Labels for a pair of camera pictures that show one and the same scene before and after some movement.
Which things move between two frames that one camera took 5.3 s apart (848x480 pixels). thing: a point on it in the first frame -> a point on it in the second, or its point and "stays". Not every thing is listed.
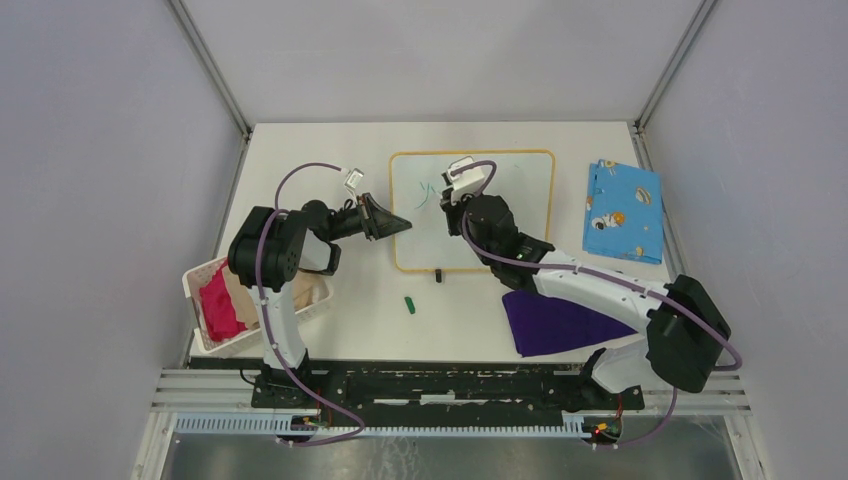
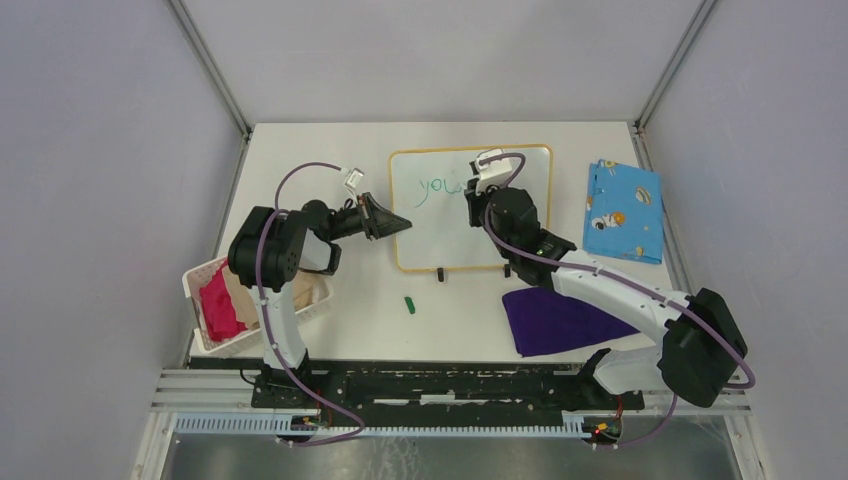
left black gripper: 387,222 stays
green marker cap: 410,305 stays
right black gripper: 453,209 -> 476,199
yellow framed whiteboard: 524,179 stays
